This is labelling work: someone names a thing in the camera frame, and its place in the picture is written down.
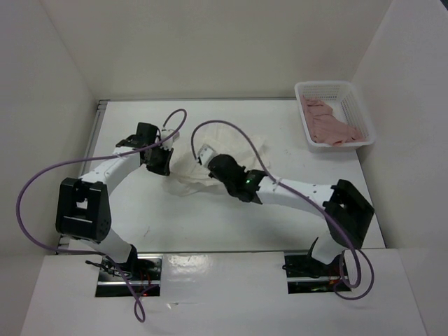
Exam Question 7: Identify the white skirt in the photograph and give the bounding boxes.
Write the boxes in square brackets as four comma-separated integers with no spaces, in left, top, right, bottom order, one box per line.
[162,123,262,197]

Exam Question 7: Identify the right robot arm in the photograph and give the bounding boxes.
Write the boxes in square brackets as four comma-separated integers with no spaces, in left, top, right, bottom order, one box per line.
[199,152,375,275]

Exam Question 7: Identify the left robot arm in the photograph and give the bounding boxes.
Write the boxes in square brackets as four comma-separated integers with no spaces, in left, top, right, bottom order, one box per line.
[55,122,179,280]

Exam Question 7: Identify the pink skirt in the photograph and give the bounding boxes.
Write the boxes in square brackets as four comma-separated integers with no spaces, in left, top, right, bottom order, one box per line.
[300,96,365,146]

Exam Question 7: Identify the white plastic basket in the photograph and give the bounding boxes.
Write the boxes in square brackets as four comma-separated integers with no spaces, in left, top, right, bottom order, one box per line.
[294,80,375,153]

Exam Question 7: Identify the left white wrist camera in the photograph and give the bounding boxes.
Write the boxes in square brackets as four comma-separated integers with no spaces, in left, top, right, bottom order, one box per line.
[160,128,180,151]

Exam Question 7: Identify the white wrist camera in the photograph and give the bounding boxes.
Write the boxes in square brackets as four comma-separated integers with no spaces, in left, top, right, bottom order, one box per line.
[197,143,218,167]
[160,128,180,151]

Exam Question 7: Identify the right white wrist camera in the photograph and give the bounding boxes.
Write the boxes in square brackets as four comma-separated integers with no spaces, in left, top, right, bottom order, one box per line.
[197,143,218,167]

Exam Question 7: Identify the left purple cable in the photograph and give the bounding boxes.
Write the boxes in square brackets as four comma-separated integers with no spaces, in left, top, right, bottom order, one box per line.
[15,108,188,323]

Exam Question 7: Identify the purple cable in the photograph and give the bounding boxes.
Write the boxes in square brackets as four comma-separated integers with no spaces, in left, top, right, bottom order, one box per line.
[15,108,188,323]
[191,120,375,301]

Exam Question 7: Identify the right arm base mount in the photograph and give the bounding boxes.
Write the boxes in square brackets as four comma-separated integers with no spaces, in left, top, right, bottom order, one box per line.
[282,253,351,294]

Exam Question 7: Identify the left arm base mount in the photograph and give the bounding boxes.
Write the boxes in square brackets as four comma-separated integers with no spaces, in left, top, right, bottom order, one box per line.
[94,253,162,298]

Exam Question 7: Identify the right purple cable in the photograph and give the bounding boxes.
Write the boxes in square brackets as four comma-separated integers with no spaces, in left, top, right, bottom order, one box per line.
[191,120,375,301]

